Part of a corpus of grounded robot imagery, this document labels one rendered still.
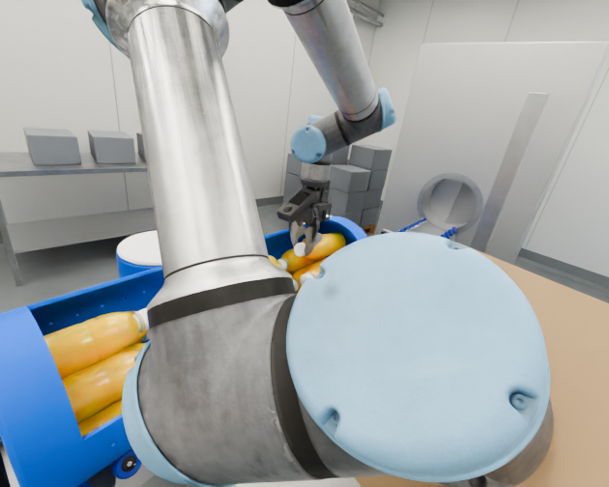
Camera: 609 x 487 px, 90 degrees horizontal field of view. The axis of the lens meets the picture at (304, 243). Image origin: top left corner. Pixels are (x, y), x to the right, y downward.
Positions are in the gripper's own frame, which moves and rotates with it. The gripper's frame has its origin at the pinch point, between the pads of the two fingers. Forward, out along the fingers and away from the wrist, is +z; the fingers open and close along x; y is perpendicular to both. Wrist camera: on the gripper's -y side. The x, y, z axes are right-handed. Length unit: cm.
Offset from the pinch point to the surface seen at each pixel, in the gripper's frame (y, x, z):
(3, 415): -64, -10, -1
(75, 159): 14, 248, 24
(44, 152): -4, 251, 18
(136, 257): -26, 46, 14
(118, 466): -54, -10, 21
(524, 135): 79, -34, -38
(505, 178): 79, -33, -22
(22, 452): -63, -13, 3
